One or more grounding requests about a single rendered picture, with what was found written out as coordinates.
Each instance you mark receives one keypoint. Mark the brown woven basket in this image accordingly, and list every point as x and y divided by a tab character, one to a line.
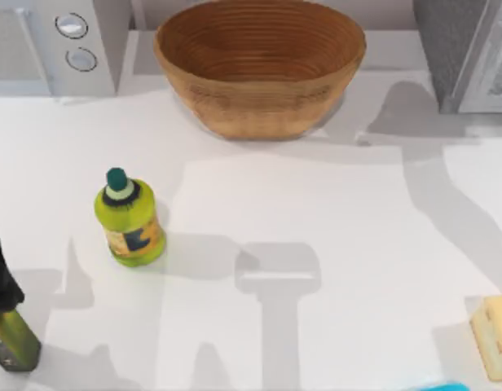
259	102

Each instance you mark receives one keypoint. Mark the pale microwave oven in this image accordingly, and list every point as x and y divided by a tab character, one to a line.
108	49

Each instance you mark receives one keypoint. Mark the small microwave knob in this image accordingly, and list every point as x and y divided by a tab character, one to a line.
81	59

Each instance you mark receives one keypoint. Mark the large microwave knob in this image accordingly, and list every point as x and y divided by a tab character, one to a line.
71	25

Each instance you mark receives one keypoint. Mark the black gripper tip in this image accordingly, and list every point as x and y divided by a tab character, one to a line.
0	269

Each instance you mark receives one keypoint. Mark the light blue object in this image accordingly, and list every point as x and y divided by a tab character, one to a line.
448	386

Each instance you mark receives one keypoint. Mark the olive green square bottle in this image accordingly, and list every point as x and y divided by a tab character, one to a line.
14	342

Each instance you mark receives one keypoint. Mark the pale yellow block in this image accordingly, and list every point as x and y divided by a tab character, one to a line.
495	338

